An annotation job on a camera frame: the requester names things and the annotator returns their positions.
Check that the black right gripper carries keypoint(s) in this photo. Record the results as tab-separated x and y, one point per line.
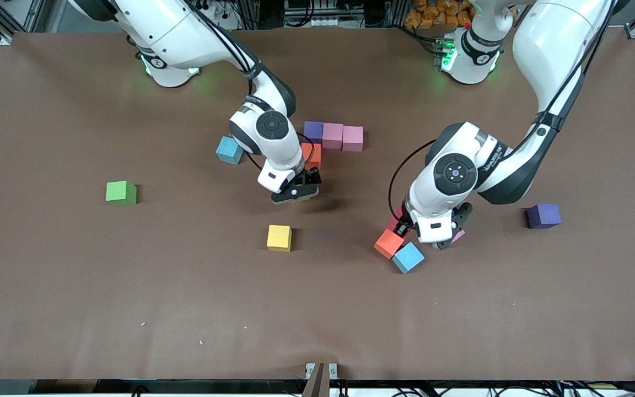
312	177

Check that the orange foam cube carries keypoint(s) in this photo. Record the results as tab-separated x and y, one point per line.
313	157
388	243

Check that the pink foam cube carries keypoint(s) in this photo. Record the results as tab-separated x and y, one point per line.
353	139
333	136
459	236

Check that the purple foam cube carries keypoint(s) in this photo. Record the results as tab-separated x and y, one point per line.
543	215
313	132

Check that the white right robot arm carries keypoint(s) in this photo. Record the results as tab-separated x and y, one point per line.
174	33

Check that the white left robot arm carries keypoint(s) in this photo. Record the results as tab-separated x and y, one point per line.
554	49

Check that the blue foam cube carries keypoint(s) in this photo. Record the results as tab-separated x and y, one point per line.
407	257
229	150

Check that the brown paper table cover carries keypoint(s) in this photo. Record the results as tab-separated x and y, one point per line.
317	309

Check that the white power strip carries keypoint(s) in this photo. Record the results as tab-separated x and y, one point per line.
317	22

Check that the green foam cube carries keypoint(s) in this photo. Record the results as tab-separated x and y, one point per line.
121	194

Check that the bag of orange fruits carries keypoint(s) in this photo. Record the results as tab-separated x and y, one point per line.
433	14

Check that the small metal table bracket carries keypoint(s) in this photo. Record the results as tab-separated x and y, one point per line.
310	369

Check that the brown tapered post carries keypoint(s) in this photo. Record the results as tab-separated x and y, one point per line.
317	386

